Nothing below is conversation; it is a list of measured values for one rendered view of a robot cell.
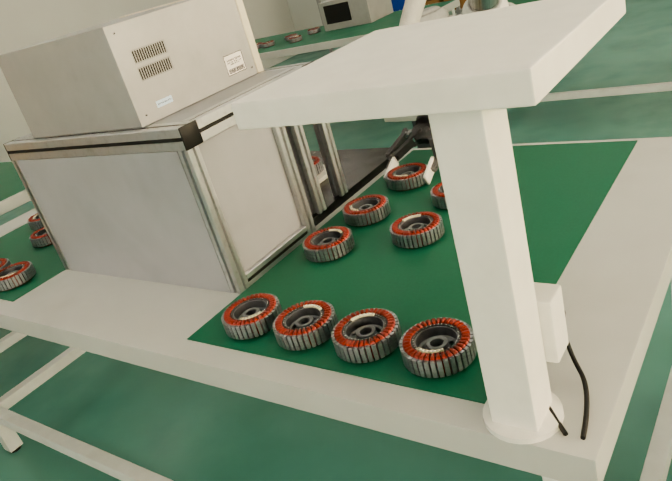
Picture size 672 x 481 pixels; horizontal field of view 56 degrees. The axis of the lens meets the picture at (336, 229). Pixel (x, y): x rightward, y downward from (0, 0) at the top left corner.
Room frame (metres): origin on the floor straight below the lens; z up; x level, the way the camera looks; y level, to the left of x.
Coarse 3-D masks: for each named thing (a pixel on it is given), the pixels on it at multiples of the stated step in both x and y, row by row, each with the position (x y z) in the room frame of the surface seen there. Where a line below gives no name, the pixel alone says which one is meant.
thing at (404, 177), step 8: (400, 168) 1.55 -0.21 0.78; (408, 168) 1.55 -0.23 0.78; (416, 168) 1.53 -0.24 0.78; (424, 168) 1.49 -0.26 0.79; (392, 176) 1.51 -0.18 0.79; (400, 176) 1.49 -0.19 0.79; (408, 176) 1.47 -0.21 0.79; (416, 176) 1.47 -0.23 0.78; (392, 184) 1.49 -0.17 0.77; (400, 184) 1.47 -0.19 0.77; (408, 184) 1.47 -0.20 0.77; (416, 184) 1.47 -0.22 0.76
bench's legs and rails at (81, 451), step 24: (72, 360) 2.20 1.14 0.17; (24, 384) 2.06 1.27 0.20; (0, 408) 1.94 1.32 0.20; (0, 432) 1.94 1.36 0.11; (24, 432) 1.78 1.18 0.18; (48, 432) 1.71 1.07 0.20; (72, 456) 1.60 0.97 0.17; (96, 456) 1.52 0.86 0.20; (648, 456) 0.98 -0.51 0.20; (144, 480) 1.36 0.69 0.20; (168, 480) 1.34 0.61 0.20; (552, 480) 0.60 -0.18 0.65; (648, 480) 0.93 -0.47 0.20
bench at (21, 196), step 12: (0, 168) 3.42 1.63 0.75; (12, 168) 3.32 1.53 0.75; (0, 180) 3.10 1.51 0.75; (12, 180) 3.02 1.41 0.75; (0, 192) 2.83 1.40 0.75; (12, 192) 2.76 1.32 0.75; (24, 192) 2.73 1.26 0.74; (0, 204) 2.64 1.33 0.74; (12, 204) 2.68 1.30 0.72; (12, 336) 2.52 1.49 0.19; (24, 336) 2.55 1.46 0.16; (0, 348) 2.47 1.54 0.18
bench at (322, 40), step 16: (400, 16) 4.87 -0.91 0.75; (304, 32) 5.66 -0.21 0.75; (320, 32) 5.33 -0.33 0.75; (336, 32) 5.03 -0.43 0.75; (352, 32) 4.76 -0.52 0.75; (368, 32) 4.52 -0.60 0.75; (272, 48) 5.19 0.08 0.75; (288, 48) 4.93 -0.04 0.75; (304, 48) 4.81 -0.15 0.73; (320, 48) 4.72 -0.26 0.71
